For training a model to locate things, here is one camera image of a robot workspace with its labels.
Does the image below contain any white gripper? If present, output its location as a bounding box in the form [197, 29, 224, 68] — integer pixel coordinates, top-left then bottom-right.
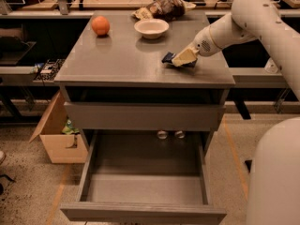
[172, 26, 221, 67]

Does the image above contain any blue rxbar wrapper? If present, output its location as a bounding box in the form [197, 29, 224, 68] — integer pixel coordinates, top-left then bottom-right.
[161, 52, 196, 68]

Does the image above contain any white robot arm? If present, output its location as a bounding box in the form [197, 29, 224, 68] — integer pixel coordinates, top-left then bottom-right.
[172, 0, 300, 225]

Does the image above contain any grey drawer cabinet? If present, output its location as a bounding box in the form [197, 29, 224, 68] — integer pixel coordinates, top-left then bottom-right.
[54, 10, 234, 147]

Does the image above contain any right round drawer knob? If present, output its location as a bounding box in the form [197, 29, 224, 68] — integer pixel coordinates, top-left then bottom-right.
[174, 130, 186, 139]

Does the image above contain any round drawer knob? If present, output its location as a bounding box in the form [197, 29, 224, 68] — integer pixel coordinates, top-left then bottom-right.
[157, 130, 169, 140]
[174, 130, 186, 139]

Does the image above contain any left round drawer knob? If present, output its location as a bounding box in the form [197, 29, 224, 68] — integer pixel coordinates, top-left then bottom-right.
[157, 130, 169, 140]

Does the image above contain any closed grey top drawer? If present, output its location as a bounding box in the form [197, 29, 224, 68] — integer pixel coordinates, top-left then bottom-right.
[65, 102, 225, 131]

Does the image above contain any open grey middle drawer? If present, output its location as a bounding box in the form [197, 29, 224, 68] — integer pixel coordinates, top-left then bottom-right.
[61, 131, 226, 225]

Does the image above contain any white bowl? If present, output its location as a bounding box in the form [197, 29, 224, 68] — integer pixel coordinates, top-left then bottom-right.
[134, 19, 169, 39]

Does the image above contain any brown chip bag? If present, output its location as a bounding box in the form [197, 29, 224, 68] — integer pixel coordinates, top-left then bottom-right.
[132, 0, 196, 22]

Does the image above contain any clear plastic bottle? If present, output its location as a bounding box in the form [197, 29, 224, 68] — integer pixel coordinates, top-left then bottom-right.
[264, 58, 279, 74]

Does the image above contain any orange fruit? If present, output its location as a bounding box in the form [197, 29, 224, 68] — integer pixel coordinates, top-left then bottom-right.
[91, 16, 110, 36]

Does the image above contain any patterned black tray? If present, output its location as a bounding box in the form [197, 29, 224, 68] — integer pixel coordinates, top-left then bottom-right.
[34, 59, 65, 82]

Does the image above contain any green item in box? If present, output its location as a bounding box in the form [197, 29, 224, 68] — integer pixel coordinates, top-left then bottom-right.
[62, 119, 80, 135]

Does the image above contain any cardboard box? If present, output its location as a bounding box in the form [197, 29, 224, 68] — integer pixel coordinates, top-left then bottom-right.
[29, 92, 88, 163]

